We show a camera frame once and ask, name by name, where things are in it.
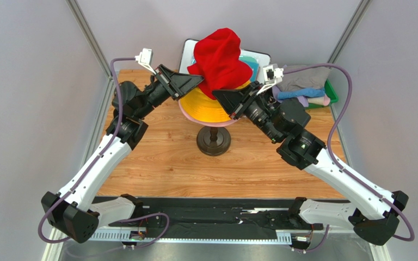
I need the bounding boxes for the pink bucket hat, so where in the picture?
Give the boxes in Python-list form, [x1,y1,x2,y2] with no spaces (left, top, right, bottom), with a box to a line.
[179,101,237,127]

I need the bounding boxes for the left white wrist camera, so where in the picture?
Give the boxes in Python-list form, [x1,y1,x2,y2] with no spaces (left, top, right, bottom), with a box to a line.
[134,48,156,75]

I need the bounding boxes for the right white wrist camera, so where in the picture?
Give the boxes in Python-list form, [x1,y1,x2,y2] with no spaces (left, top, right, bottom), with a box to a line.
[257,64,284,96]

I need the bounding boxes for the aluminium frame rail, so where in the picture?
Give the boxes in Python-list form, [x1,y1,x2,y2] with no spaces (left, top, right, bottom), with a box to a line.
[49,213,391,260]

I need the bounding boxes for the white tablet board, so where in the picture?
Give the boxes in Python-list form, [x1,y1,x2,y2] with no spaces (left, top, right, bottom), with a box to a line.
[178,39,271,81]

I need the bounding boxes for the yellow bucket hat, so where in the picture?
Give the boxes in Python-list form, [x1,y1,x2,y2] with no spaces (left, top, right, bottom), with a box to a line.
[181,79,253,124]

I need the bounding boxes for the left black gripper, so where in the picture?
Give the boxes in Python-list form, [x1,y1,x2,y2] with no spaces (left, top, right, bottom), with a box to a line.
[134,64,204,121]

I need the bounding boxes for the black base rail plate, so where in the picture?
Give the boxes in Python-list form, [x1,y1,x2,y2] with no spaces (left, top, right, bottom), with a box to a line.
[93,195,351,240]

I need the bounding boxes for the pink beige hat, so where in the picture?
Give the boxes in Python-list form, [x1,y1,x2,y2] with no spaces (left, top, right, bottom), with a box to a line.
[307,95,331,107]

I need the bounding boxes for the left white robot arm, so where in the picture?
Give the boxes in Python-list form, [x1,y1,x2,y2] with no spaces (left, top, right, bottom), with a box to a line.
[41,65,204,244]

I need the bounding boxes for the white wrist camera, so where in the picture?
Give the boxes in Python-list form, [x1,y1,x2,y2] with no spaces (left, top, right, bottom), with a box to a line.
[134,48,156,75]
[257,64,284,96]

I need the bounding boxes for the green plastic bin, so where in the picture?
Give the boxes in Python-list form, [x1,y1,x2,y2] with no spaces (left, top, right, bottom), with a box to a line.
[306,79,339,109]

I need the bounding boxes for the lavender hat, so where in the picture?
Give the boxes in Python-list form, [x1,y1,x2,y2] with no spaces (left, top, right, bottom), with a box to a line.
[272,86,309,107]

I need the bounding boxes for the red hat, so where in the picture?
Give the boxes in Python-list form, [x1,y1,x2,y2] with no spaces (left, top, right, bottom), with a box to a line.
[187,28,253,100]

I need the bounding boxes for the dark round stand base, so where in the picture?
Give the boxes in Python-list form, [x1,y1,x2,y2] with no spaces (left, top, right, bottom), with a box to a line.
[196,126,231,157]

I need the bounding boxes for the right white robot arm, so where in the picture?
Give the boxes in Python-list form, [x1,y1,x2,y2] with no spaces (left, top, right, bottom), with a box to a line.
[213,82,408,246]

